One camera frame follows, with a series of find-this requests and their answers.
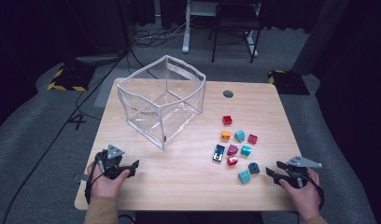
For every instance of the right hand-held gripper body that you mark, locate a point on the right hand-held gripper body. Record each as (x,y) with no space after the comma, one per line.
(302,162)

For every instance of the person's right hand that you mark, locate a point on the person's right hand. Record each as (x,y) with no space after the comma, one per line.
(303,200)

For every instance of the clear plastic box white trim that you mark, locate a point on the clear plastic box white trim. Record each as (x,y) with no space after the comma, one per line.
(166,102)

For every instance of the red toy block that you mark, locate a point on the red toy block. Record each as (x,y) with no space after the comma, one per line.
(227,120)
(232,160)

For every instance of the grey flat stand base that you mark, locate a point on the grey flat stand base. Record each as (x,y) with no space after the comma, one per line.
(98,59)

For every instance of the grey curtain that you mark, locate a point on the grey curtain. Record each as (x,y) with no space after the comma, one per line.
(319,34)

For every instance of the crimson toy block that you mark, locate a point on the crimson toy block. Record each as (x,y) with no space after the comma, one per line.
(252,138)

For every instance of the white desk frame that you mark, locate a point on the white desk frame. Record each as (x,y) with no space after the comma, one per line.
(186,31)

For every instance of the teal toy block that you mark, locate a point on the teal toy block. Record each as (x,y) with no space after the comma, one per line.
(244,176)
(246,150)
(239,135)

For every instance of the black chair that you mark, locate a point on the black chair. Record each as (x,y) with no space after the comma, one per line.
(235,18)

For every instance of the magenta toy block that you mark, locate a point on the magenta toy block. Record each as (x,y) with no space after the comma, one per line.
(232,150)

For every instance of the person's left hand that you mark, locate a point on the person's left hand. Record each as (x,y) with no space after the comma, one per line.
(106,188)

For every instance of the long blue toy block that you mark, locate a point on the long blue toy block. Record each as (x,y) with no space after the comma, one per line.
(218,153)

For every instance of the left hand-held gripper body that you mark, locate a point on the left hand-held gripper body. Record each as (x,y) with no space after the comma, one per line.
(114,152)

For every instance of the black yellow striped plate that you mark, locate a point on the black yellow striped plate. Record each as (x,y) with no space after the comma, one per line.
(70,79)
(288,82)

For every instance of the orange toy block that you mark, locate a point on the orange toy block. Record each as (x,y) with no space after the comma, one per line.
(225,135)

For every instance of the grey tape strip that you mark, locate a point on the grey tape strip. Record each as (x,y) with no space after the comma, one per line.
(81,178)

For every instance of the dark blue sloped toy block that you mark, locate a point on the dark blue sloped toy block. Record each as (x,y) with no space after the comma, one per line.
(254,168)

